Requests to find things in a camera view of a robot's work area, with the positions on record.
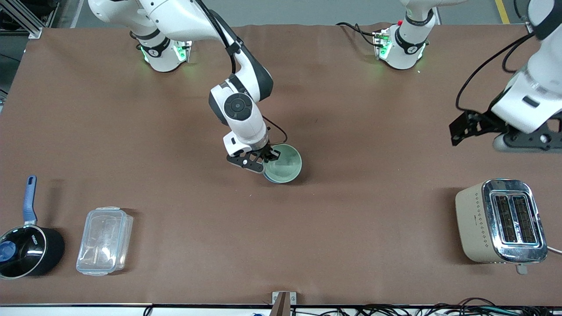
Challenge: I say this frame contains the pale green bowl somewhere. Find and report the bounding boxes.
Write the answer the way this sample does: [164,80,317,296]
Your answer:
[263,144,303,183]

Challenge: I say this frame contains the beige chrome toaster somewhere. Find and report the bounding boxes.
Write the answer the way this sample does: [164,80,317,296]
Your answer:
[455,179,548,275]

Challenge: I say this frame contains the brown table cover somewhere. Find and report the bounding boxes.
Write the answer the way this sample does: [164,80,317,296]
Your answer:
[0,23,562,306]

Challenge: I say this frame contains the clear plastic lidded container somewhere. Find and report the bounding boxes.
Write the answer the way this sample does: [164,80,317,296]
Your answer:
[76,206,134,277]

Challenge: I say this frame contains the glass pan lid blue knob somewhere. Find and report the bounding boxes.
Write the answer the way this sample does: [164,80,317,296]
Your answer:
[0,226,47,278]

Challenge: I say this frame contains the long black left arm cable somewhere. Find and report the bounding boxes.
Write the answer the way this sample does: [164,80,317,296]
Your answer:
[455,34,535,112]

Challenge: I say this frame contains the looped black left arm cable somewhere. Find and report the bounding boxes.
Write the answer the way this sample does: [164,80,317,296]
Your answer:
[502,33,534,74]

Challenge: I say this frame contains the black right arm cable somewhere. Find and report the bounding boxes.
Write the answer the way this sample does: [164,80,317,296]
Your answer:
[193,0,289,146]

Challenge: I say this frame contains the right base plate green light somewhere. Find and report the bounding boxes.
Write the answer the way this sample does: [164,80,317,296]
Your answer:
[175,39,194,63]

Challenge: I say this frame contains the base plate green light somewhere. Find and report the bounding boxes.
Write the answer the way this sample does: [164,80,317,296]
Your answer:
[175,39,194,63]
[373,29,392,61]

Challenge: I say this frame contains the left base plate green light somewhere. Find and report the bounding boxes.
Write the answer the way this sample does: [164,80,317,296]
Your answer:
[373,29,392,61]

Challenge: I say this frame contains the metal bracket with brown strut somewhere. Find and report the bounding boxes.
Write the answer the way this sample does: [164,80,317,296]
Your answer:
[272,291,297,316]

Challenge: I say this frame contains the black left base cable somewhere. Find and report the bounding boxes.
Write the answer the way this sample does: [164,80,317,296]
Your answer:
[336,22,379,47]

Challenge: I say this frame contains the tangled black cables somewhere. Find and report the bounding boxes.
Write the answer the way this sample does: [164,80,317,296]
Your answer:
[325,297,562,316]

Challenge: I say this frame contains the black saucepan blue handle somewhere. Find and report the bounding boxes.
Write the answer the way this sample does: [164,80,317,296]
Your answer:
[0,176,65,280]

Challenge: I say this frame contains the aluminium frame profile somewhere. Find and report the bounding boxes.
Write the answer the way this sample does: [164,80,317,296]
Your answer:
[0,0,44,39]

